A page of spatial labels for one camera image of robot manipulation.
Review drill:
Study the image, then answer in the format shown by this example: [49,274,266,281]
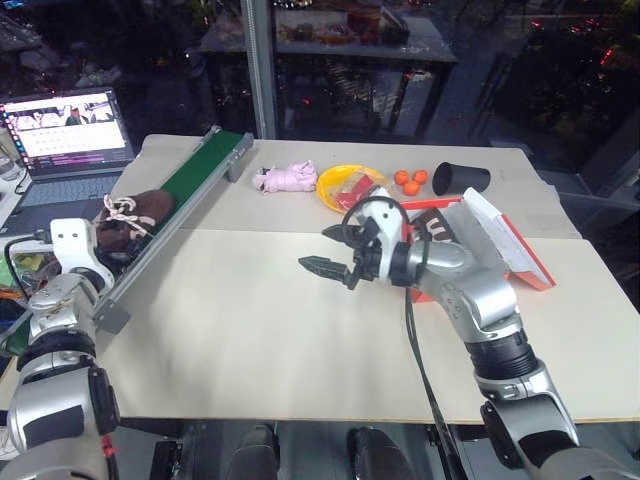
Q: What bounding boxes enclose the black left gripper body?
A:
[96,243,141,274]

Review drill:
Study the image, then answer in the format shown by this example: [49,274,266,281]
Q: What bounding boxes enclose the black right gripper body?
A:
[348,219,396,291]

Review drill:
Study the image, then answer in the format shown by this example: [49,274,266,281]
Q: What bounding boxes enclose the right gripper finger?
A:
[298,255,354,291]
[322,224,364,248]

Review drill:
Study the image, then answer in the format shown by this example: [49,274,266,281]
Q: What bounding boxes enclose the brown shoe white laces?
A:
[94,188,177,251]

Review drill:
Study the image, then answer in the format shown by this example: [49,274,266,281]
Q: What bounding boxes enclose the orange shoebox white lid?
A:
[399,187,558,304]

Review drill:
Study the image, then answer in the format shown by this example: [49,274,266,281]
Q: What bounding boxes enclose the red snack packet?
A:
[333,174,383,212]

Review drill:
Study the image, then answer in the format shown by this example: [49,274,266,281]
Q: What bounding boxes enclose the yellow plastic bowl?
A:
[315,164,394,216]

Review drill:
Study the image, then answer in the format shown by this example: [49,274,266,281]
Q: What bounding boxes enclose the brown shoe white pattern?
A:
[413,206,462,246]

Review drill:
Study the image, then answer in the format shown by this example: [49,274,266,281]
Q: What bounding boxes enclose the pink plush toy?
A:
[252,159,320,197]

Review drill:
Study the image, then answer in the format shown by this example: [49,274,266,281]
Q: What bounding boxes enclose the black plastic cup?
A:
[432,160,492,197]

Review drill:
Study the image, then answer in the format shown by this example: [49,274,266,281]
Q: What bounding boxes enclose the open laptop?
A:
[0,86,138,222]

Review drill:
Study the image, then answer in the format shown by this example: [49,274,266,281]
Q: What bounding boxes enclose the clear plastic bottle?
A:
[0,127,26,184]

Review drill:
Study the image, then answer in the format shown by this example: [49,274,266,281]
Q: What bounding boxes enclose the grey metal pillar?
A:
[239,0,279,141]

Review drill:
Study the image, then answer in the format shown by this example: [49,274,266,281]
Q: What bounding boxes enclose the grey shelf with clutter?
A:
[198,0,461,142]

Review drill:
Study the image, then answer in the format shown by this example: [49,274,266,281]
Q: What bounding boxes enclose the dark rounded shape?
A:
[346,425,417,480]
[233,424,281,480]

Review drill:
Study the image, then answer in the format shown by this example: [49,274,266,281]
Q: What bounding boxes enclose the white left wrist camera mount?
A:
[49,218,117,294]

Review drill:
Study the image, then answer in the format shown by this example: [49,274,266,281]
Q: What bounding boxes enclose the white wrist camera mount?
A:
[357,187,410,251]
[49,218,117,294]

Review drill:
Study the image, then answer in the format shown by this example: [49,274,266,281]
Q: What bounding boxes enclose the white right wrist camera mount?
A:
[357,187,410,251]

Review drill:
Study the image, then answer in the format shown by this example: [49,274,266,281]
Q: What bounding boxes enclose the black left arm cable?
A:
[3,232,52,301]

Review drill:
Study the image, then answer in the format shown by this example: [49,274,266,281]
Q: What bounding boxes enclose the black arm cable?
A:
[3,232,52,301]
[341,196,464,480]

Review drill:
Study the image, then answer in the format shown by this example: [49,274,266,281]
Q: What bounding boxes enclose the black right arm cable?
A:
[341,196,464,480]

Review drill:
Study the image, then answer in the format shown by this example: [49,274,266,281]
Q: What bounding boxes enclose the green conveyor belt grey frame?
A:
[0,124,255,357]

